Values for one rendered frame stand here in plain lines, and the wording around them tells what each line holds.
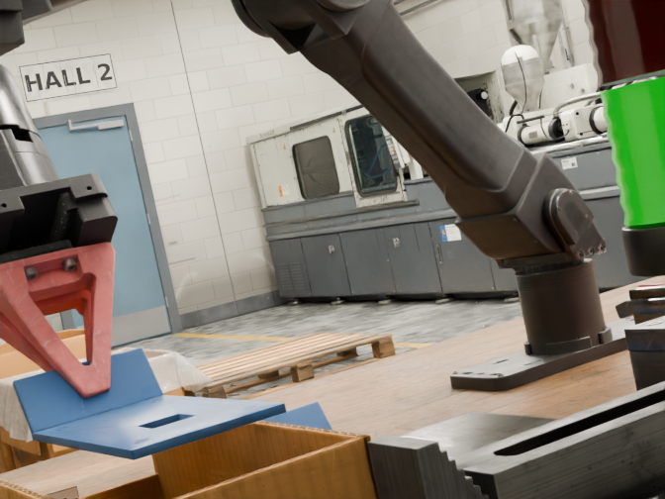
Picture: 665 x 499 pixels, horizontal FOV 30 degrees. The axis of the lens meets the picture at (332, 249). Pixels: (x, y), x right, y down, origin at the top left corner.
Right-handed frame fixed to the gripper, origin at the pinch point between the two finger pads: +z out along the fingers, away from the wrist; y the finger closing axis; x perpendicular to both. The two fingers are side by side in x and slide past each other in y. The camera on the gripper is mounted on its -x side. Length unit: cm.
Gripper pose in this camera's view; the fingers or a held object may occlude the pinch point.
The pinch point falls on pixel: (90, 382)
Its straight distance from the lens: 64.6
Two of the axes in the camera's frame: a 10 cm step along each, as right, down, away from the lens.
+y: 3.2, -5.6, -7.7
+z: 4.4, 8.0, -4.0
